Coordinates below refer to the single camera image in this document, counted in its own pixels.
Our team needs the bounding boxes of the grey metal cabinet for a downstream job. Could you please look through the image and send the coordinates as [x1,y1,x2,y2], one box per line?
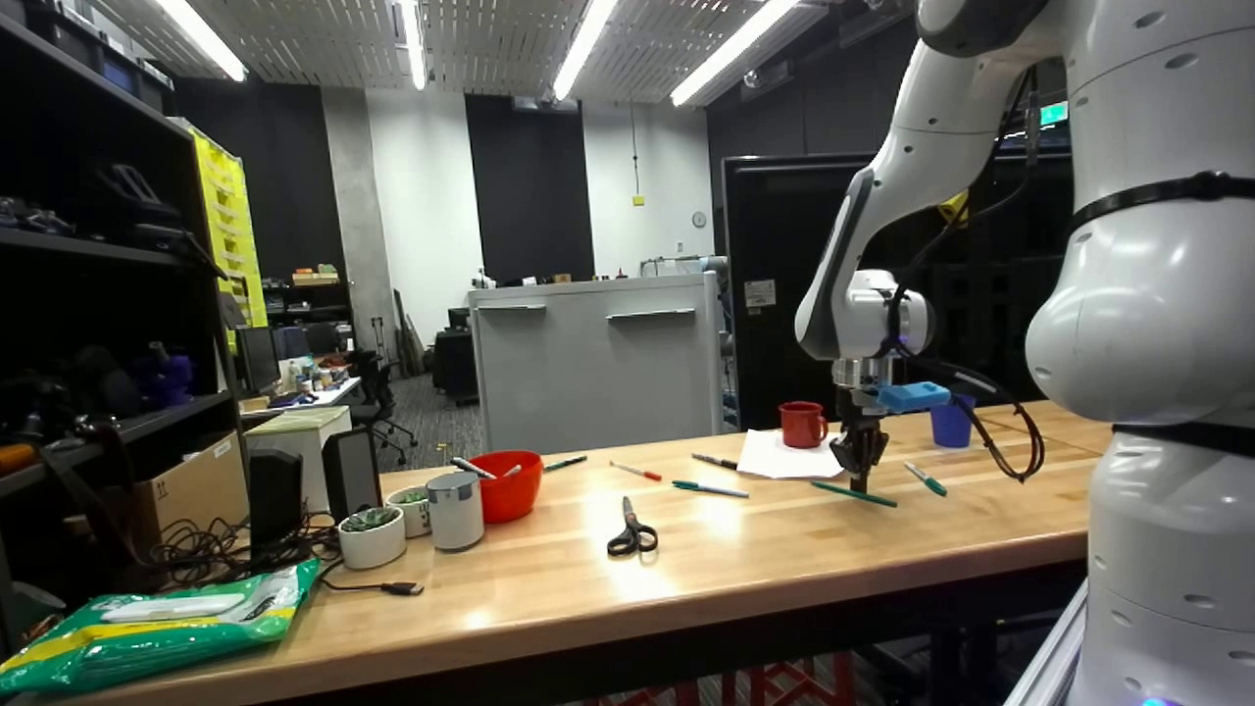
[468,271,726,456]

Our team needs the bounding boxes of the yellow storage rack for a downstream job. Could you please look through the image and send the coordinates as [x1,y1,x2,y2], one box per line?
[191,124,276,332]

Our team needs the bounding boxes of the white paper sheet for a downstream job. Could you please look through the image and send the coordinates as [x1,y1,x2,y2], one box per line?
[736,425,849,483]

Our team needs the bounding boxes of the thin black table cable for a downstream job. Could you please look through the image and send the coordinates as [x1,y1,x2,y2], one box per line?
[322,568,432,602]

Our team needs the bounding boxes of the black desktop speaker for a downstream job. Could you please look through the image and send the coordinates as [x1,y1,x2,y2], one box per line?
[322,425,390,522]
[248,446,310,555]

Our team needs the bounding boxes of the blue plastic cup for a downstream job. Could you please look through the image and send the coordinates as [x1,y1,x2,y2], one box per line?
[931,396,982,453]

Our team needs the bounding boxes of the green and white marker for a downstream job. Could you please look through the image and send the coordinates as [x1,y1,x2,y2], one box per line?
[671,476,753,502]

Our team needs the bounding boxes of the tangle of black cables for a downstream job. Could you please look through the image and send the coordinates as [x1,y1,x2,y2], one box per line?
[143,505,344,586]

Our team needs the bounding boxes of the orange red mug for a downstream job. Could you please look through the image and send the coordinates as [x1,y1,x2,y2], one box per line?
[472,446,548,530]

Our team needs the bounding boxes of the thin green pen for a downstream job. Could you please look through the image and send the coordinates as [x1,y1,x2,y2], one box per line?
[803,476,901,513]

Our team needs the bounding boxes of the small white plant pot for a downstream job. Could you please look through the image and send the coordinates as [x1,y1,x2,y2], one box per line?
[333,500,412,574]

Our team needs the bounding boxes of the dark background shelf unit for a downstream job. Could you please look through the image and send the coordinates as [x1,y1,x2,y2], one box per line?
[262,258,353,331]

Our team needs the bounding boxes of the black office chair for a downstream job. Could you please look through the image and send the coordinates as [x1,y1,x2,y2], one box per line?
[344,344,425,472]

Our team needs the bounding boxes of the green cap white marker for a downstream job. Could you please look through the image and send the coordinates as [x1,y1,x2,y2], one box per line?
[900,456,952,502]

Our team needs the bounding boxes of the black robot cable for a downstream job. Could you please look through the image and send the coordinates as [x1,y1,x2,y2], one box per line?
[900,63,1050,488]

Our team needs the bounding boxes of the white side desk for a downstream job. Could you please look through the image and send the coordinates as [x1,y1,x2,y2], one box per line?
[234,396,363,513]

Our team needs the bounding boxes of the white ceiling light strip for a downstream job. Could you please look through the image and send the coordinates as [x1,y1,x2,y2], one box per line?
[667,0,807,114]
[395,0,434,94]
[155,0,255,85]
[548,0,628,105]

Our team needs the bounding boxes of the tall black cabinet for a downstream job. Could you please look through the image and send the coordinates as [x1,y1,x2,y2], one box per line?
[714,136,1101,430]

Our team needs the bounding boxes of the red metal frame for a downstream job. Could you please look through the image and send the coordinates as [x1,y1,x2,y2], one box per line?
[702,649,869,706]

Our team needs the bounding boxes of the black shelving unit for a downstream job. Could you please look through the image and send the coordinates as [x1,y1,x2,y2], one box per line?
[0,0,253,632]

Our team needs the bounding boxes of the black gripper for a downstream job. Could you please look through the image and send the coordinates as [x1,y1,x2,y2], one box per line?
[831,386,895,500]

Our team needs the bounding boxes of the small grey cup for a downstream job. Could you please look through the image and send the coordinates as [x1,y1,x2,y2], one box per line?
[390,483,434,543]

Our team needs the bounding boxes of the cardboard box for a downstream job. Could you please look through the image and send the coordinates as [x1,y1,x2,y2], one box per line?
[131,426,255,555]

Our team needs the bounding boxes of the white cylindrical mug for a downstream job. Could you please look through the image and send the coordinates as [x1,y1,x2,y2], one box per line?
[425,467,489,555]

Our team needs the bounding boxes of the dark red mug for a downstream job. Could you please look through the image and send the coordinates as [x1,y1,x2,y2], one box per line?
[777,396,836,453]

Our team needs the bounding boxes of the small blue purple object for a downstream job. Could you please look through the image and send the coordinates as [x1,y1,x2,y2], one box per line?
[148,341,203,408]

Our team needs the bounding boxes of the green wipes packet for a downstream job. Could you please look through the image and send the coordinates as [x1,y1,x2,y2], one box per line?
[0,548,333,700]

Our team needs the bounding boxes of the black scissors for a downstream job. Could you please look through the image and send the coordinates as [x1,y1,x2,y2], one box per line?
[604,490,665,562]

